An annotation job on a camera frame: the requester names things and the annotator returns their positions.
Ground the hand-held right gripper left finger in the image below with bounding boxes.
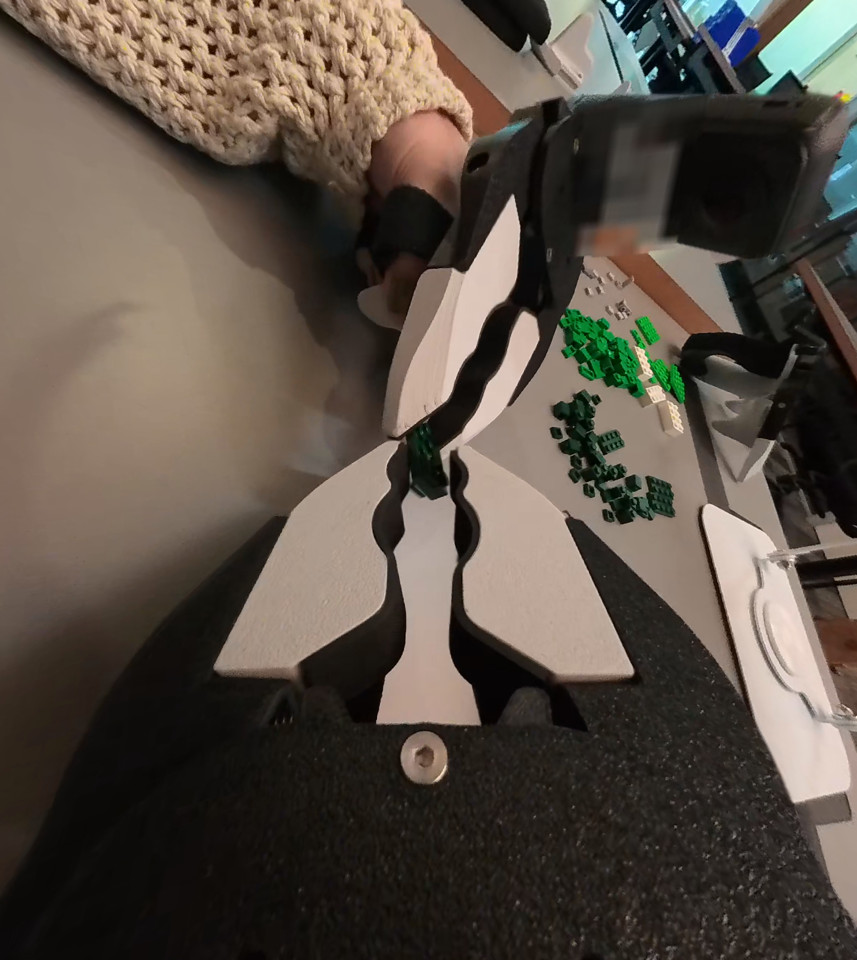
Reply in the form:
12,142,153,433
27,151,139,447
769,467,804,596
214,438,409,681

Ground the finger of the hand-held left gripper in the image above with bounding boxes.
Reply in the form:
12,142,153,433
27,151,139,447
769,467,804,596
382,197,526,441
436,303,551,447

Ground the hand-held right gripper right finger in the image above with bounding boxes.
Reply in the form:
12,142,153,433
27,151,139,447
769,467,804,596
448,447,637,686

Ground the dark green lego plate assembly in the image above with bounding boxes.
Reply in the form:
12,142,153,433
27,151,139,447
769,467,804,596
406,423,451,501

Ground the person's left forearm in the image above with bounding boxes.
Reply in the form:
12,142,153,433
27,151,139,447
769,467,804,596
0,0,475,198

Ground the pile of bright green lego pieces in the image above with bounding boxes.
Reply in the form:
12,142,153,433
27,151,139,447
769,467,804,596
558,306,691,405

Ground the pile of tiny lego pieces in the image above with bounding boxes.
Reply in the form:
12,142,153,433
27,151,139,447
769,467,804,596
580,257,636,321

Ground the pile of dark green lego pieces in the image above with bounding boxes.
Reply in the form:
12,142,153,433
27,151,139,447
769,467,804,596
550,390,678,524

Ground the person's left hand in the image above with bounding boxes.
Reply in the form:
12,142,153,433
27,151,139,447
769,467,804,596
363,111,476,316

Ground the white rounded board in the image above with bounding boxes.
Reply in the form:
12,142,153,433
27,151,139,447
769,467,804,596
700,502,854,810

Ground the blue storage bin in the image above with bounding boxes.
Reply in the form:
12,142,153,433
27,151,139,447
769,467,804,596
698,0,769,60

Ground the white and black object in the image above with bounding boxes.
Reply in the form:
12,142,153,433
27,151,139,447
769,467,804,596
679,330,824,483

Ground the clear acrylic stand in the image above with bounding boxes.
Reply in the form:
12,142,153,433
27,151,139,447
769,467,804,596
749,546,857,732

